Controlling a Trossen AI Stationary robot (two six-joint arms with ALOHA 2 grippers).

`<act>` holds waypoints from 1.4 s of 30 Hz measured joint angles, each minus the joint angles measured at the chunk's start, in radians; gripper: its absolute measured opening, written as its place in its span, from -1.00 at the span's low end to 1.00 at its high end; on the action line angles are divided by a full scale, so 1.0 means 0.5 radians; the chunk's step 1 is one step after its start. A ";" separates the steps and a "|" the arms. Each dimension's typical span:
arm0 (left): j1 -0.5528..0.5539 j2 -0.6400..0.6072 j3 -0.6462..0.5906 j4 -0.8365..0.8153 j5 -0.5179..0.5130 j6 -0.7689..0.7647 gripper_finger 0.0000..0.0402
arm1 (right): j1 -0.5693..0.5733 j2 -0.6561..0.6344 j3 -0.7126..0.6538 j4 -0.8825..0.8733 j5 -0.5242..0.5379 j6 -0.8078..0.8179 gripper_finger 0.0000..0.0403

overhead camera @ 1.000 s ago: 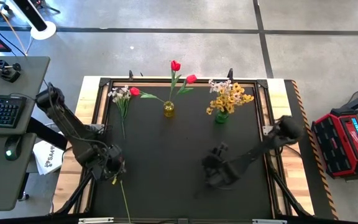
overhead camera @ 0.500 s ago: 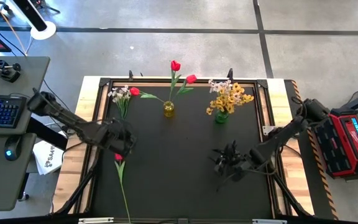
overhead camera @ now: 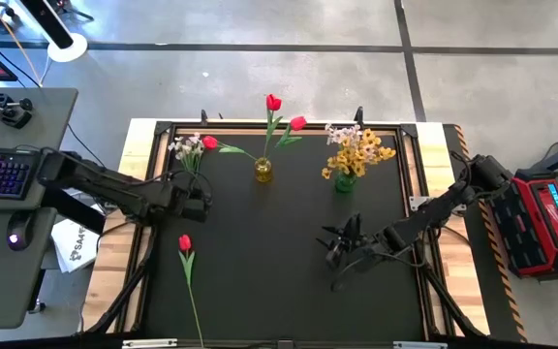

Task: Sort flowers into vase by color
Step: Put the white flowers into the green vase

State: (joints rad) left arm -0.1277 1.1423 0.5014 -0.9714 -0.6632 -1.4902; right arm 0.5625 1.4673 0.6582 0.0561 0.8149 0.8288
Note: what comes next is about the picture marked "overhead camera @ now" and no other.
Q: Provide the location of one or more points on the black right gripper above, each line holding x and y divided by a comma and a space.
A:
354, 249

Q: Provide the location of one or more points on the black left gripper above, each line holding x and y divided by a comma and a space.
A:
195, 209

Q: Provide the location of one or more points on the green glass vase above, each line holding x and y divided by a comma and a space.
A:
345, 183

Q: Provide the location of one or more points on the white artificial flower bunch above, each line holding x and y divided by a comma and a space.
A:
342, 136
187, 148

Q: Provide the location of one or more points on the yellow artificial flower bunch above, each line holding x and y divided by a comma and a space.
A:
356, 169
370, 137

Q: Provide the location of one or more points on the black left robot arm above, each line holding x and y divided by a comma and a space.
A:
114, 189

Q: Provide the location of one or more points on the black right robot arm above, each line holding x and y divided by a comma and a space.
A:
429, 213

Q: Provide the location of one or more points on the yellow glass vase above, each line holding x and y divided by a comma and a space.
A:
263, 170

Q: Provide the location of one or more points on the black table edge clamp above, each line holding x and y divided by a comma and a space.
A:
205, 117
359, 117

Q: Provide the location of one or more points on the black desk leg beam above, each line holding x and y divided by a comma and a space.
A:
73, 211

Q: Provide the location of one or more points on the white printed paper bag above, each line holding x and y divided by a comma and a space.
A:
73, 247

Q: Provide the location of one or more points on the black ramp hazard striped edge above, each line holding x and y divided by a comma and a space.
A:
453, 140

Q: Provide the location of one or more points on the black computer mouse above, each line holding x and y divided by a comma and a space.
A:
20, 228

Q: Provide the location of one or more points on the red black power station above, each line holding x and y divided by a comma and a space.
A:
536, 228

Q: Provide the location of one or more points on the black aluminium table frame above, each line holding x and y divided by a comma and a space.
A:
163, 128

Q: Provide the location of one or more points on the silver metal bracket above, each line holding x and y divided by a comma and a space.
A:
148, 343
419, 345

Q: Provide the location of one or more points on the black clamp mount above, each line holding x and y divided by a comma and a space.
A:
15, 116

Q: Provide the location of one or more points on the black post white round base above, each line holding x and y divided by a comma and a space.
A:
68, 48

